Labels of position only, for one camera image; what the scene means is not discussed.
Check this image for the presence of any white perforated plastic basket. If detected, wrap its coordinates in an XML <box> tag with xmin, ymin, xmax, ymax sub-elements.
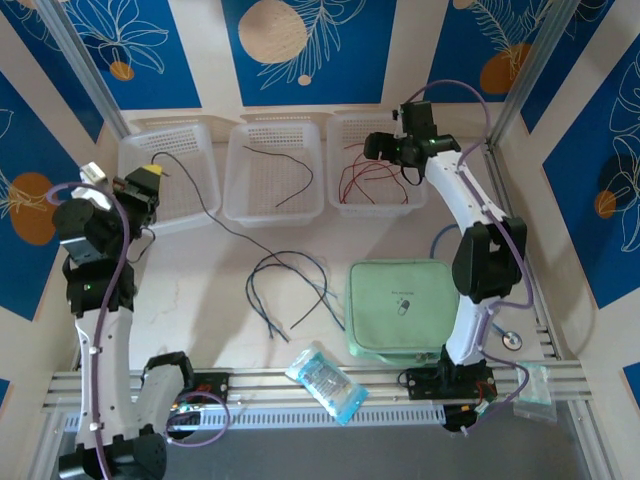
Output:
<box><xmin>325</xmin><ymin>112</ymin><xmax>429</xmax><ymax>220</ymax></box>
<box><xmin>222</xmin><ymin>121</ymin><xmax>324</xmax><ymax>229</ymax></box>
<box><xmin>117</xmin><ymin>122</ymin><xmax>222</xmax><ymax>237</ymax></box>

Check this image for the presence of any aluminium side rail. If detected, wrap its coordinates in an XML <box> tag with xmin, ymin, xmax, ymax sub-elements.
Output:
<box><xmin>482</xmin><ymin>142</ymin><xmax>561</xmax><ymax>361</ymax></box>

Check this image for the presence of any small clear zip bag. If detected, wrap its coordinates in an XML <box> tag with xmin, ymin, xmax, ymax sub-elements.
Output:
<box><xmin>513</xmin><ymin>362</ymin><xmax>557</xmax><ymax>417</ymax></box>

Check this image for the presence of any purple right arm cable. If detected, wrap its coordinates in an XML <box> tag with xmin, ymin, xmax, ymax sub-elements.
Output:
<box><xmin>407</xmin><ymin>79</ymin><xmax>536</xmax><ymax>436</ymax></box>

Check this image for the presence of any green zip pouch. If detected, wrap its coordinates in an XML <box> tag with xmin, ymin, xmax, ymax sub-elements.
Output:
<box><xmin>347</xmin><ymin>258</ymin><xmax>464</xmax><ymax>369</ymax></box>

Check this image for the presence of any clear blue plastic packet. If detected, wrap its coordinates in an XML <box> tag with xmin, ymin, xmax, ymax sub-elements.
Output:
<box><xmin>284</xmin><ymin>342</ymin><xmax>370</xmax><ymax>427</ymax></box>

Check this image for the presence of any small black controller board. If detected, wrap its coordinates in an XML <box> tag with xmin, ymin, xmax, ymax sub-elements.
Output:
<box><xmin>443</xmin><ymin>402</ymin><xmax>494</xmax><ymax>437</ymax></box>
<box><xmin>159</xmin><ymin>397</ymin><xmax>207</xmax><ymax>429</ymax></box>

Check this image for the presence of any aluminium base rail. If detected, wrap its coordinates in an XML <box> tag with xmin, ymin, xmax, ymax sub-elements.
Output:
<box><xmin>42</xmin><ymin>367</ymin><xmax>586</xmax><ymax>409</ymax></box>

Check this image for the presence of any grey slotted cable duct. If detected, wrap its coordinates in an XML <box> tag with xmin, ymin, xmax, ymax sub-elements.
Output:
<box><xmin>64</xmin><ymin>403</ymin><xmax>447</xmax><ymax>432</ymax></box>

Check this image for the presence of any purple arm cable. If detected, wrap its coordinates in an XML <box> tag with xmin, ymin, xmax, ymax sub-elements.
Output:
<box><xmin>407</xmin><ymin>79</ymin><xmax>536</xmax><ymax>436</ymax></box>
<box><xmin>48</xmin><ymin>183</ymin><xmax>232</xmax><ymax>480</ymax></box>

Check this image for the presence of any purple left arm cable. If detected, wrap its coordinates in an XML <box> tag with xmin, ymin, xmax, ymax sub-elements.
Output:
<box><xmin>48</xmin><ymin>183</ymin><xmax>232</xmax><ymax>480</ymax></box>

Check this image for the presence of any blue stethoscope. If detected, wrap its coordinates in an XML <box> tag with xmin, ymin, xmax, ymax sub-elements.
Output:
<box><xmin>431</xmin><ymin>224</ymin><xmax>524</xmax><ymax>351</ymax></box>

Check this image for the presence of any aluminium frame post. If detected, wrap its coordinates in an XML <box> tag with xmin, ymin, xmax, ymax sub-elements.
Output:
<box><xmin>34</xmin><ymin>0</ymin><xmax>126</xmax><ymax>144</ymax></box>
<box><xmin>492</xmin><ymin>0</ymin><xmax>579</xmax><ymax>146</ymax></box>

